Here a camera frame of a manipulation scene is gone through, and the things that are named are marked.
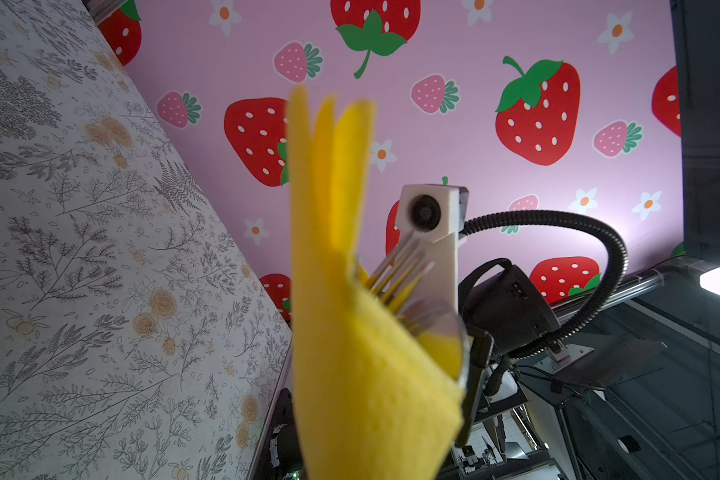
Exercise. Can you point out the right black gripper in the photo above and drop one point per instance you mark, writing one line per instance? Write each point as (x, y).
(502, 311)

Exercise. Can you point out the metal spoon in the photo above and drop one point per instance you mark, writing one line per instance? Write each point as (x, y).
(440, 331)

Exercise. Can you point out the metal fork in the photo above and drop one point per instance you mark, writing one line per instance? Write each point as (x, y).
(393, 282)

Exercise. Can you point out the yellow paper napkin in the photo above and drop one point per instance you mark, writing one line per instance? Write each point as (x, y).
(369, 402)

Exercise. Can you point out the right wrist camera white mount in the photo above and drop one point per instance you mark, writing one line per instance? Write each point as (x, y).
(435, 214)

